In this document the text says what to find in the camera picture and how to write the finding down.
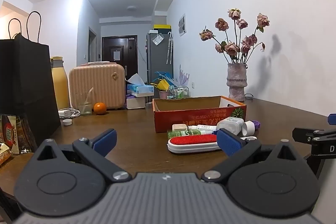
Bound yellow thermos bottle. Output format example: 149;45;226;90
50;56;71;111

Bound black paper bag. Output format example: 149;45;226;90
0;11;62;153

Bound purple and white tissue pack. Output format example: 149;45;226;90
125;95;146;110

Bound white folded umbrella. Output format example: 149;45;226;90
166;31;174;65

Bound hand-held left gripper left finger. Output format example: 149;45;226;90
33;129;132;182

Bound dark brown entrance door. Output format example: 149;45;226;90
101;35;138;81

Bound small white tube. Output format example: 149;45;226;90
187;125;219;132

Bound red snack packet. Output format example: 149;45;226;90
0;114;32;155

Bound yellow watering can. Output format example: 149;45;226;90
150;79;170;91

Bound grey refrigerator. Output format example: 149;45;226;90
146;31;174;85

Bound pink ribbed suitcase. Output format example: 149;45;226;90
69;61;126;110

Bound clear glass cup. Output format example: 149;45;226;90
76;88;94;116

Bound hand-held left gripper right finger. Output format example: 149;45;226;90
202;129;302;184

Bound wire rack with bottles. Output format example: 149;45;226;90
167;85;190;100

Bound purple artificial flowers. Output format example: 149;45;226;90
176;65;190;88

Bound red and white lint brush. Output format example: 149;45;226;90
167;134;223;154

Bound small white jar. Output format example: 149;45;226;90
241;120;256;137

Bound framed wall picture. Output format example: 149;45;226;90
178;13;186;37

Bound green tube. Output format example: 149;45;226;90
167;130;210;139

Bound blue folding rack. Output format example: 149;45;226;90
153;71;179;88

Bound grey interior door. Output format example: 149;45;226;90
88;27;97;63

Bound pink compact case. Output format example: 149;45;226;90
172;123;188;133

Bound blue tissue box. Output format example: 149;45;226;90
126;73;155;97

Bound white charger with cable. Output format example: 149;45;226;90
58;108;81;118

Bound white plastic bottle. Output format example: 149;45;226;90
216;117;245;136

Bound dried pink roses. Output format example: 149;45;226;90
199;7;271;65

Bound orange fruit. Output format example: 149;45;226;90
94;102;107;115

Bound pink textured vase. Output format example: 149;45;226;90
226;63;248;102

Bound orange cardboard box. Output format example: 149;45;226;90
152;95;247;133

